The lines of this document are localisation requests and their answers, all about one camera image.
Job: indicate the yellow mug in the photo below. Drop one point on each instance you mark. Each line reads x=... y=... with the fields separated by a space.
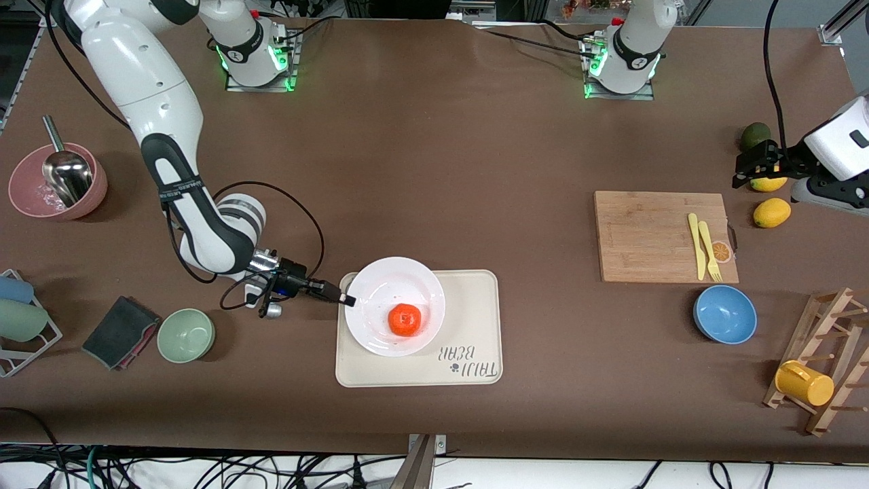
x=804 y=385

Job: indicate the pale blue cup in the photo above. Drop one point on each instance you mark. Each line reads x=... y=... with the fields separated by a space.
x=13 y=290

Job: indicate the pink bowl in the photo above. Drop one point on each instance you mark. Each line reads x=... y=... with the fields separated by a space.
x=24 y=197

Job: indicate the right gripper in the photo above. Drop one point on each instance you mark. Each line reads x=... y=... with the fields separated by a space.
x=293 y=282

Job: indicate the pale green bowl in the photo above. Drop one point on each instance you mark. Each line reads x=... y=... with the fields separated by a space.
x=186 y=335

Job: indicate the orange mandarin fruit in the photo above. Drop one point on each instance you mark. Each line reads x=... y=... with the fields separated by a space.
x=405 y=320

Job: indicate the yellow plastic knife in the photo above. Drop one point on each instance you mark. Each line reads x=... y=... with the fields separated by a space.
x=696 y=244

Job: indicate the orange slice round sticker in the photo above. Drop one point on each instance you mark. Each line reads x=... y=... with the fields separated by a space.
x=724 y=252

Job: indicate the blue bowl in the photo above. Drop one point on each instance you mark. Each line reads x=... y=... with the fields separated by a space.
x=725 y=314

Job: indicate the yellow lemon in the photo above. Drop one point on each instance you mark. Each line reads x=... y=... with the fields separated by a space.
x=770 y=184
x=772 y=213

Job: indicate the dark grey folded cloth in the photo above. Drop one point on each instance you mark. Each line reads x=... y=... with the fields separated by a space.
x=119 y=333

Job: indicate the pink folded cloth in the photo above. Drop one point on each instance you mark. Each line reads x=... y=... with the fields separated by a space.
x=146 y=348

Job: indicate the yellow plastic fork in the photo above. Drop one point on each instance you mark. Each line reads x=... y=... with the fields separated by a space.
x=708 y=244

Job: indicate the pale green cup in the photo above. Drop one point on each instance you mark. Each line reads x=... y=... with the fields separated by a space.
x=20 y=320

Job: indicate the wooden mug rack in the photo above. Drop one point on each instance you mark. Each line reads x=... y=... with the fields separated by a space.
x=811 y=337

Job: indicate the aluminium frame profile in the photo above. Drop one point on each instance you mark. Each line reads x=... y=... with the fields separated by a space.
x=831 y=32

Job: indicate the dark green avocado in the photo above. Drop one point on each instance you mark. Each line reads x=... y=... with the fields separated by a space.
x=752 y=134

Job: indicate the brown table mat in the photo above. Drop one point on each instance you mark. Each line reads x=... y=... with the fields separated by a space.
x=475 y=170

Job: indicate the wooden cutting board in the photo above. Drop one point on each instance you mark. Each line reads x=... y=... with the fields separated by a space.
x=645 y=224

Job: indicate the cream tray with bear print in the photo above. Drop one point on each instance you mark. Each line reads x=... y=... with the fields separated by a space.
x=475 y=305

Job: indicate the metal scoop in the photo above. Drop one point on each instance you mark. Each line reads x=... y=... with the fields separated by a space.
x=68 y=178

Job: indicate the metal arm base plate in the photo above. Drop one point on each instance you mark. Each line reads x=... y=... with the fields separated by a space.
x=293 y=75
x=645 y=96

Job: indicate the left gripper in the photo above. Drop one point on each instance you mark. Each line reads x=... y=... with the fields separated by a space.
x=775 y=159

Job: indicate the white round plate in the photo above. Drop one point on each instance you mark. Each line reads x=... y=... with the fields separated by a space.
x=380 y=292

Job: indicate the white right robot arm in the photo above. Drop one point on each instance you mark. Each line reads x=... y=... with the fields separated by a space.
x=149 y=88

